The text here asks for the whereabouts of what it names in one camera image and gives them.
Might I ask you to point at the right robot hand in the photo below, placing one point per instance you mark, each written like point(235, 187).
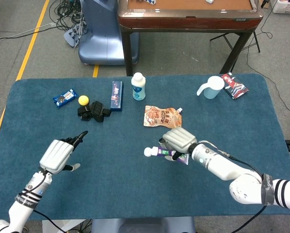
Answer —
point(181, 139)

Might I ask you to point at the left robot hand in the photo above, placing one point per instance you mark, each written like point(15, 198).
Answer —
point(56, 156)

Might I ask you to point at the purple toothpaste tube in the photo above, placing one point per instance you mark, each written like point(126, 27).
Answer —
point(164, 152)

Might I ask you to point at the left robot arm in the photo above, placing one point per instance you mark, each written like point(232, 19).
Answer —
point(26, 199)

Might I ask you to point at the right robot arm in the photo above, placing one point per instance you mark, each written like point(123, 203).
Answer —
point(232, 170)

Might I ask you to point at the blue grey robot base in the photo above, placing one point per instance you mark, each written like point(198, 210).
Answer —
point(101, 41)

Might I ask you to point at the blue grey own robot base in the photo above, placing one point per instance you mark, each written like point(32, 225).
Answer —
point(145, 225)

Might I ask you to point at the light blue pitcher cup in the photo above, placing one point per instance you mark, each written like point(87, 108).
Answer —
point(213, 89)

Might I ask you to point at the orange spout pouch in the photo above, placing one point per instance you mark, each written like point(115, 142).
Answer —
point(162, 117)

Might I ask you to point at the blue cookie pack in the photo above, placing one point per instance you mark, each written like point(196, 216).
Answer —
point(65, 97)

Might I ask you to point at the yellow ball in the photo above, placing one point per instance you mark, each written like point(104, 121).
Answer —
point(83, 100)

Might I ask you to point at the white milk bottle blue label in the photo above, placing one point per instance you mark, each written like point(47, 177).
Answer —
point(138, 87)

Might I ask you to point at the red black printed book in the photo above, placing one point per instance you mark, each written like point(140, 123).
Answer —
point(236, 88)

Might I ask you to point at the blue table mat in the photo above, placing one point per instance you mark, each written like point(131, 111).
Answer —
point(125, 189)

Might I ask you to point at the dark blue rectangular box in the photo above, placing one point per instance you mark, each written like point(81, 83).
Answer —
point(117, 95)

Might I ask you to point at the brown mahjong table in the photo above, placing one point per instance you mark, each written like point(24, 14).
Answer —
point(188, 20)

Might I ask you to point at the grey power strip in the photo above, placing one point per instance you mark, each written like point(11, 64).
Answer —
point(71, 36)

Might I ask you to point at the white storage box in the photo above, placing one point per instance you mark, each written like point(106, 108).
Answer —
point(286, 6)

